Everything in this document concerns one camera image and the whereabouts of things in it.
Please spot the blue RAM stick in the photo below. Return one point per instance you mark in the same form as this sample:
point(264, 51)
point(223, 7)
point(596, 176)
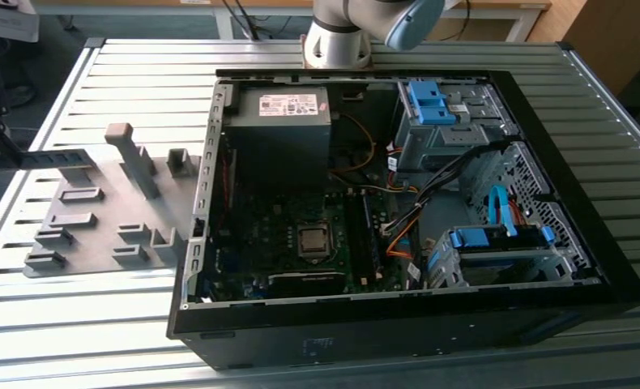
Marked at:
point(55, 159)

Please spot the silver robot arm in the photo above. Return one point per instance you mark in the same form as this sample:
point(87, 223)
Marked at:
point(331, 44)

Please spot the grey parts rack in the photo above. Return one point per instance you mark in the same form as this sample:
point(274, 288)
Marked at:
point(115, 190)

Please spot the wooden desk white legs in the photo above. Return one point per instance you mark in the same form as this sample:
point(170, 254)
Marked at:
point(224, 24)

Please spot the grey power supply unit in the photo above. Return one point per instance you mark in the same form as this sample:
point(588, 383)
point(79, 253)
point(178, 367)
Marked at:
point(276, 142)

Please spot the green motherboard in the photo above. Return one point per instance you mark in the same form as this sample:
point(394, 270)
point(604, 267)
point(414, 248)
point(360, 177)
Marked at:
point(266, 243)

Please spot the CPU socket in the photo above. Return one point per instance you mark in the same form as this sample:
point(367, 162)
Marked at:
point(299, 243)

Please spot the silver CPU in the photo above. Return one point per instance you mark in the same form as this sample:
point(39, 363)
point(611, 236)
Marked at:
point(312, 239)

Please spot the black graphics card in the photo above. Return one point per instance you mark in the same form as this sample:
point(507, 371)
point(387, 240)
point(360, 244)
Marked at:
point(304, 285)

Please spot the blue disk carrier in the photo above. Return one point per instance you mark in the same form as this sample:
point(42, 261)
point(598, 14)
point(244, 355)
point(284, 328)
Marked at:
point(431, 101)

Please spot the black PC case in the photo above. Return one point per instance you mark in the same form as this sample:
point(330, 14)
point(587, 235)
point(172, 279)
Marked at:
point(352, 332)

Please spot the grey metal drive cage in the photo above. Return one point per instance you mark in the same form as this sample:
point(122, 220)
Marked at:
point(460, 138)
point(515, 256)

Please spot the hard disk in blue carrier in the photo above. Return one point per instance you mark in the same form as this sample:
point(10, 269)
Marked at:
point(476, 238)

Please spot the wooden cabinet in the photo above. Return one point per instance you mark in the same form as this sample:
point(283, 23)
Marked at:
point(618, 36)

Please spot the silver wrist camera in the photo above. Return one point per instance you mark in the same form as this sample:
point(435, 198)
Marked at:
point(12, 24)

